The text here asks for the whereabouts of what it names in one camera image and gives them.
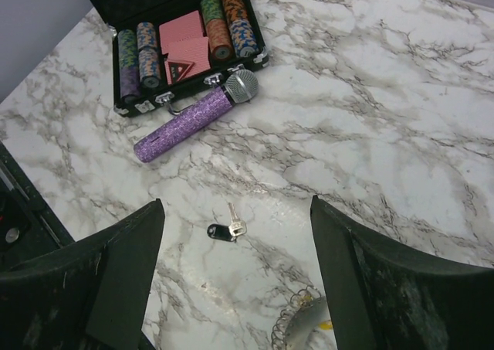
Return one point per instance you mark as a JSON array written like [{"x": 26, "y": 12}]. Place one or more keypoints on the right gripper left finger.
[{"x": 89, "y": 294}]

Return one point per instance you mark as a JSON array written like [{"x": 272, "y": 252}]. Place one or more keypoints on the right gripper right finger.
[{"x": 382, "y": 294}]

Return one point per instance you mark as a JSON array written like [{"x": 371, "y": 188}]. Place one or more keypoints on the round metal keyring disc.
[{"x": 307, "y": 312}]

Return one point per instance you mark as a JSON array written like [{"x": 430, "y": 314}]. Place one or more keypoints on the silver key black tag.
[{"x": 228, "y": 233}]

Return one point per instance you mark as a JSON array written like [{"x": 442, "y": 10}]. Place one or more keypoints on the purple glitter microphone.
[{"x": 239, "y": 88}]

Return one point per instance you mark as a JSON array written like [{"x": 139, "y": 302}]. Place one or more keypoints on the pink card box triangle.
[{"x": 186, "y": 58}]

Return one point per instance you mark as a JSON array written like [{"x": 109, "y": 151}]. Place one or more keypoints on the black poker chip case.
[{"x": 235, "y": 41}]

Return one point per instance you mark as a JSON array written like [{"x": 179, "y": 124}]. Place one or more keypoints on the pink card deck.
[{"x": 188, "y": 26}]

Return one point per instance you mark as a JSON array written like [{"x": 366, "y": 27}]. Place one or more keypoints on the black mounting base rail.
[{"x": 29, "y": 227}]

